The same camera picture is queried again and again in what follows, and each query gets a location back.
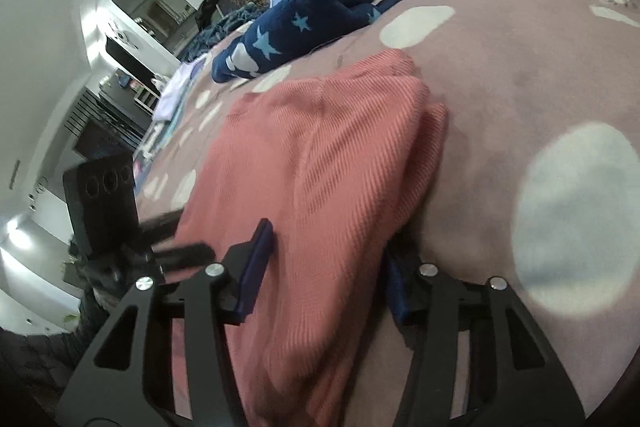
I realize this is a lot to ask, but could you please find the mauve polka-dot bedspread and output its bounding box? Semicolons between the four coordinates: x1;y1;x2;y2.
138;0;639;426

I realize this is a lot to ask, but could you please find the black sleeve with beige cuff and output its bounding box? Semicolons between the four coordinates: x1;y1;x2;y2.
1;286;110;418

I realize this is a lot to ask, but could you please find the white arched mirror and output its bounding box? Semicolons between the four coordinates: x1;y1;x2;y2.
96;0;196;76

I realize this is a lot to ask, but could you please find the black garment on headboard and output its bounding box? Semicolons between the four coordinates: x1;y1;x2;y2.
195;0;219;31

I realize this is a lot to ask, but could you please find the folded lavender cloth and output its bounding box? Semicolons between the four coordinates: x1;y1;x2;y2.
152;53;209;122

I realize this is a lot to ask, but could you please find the dark teal fuzzy blanket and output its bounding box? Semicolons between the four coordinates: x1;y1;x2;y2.
177;2;265;63

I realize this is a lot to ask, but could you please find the navy star-pattern garment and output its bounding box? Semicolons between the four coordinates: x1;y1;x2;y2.
212;0;400;83

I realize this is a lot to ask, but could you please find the coral pink long-sleeve shirt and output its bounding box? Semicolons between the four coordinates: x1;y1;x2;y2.
176;50;447;426

